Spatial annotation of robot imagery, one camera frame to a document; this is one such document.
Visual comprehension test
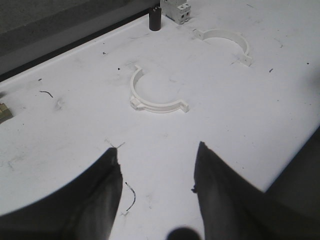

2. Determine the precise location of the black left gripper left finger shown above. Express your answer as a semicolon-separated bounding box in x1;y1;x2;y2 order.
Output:
0;147;123;240

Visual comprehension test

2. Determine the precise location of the brass valve red handwheel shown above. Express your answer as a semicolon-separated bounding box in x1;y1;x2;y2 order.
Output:
0;103;13;123

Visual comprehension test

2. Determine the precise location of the white circuit breaker red switch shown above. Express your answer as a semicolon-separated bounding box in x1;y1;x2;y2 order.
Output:
160;0;191;25

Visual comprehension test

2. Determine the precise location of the dark brown cylindrical coupling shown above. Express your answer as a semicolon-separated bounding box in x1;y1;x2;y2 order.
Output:
149;6;162;32

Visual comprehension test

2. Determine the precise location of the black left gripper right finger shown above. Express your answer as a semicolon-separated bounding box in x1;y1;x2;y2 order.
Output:
194;141;320;240

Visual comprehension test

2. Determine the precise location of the white half pipe clamp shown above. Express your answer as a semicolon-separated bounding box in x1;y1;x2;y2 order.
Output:
193;28;252;67
129;64;190;114

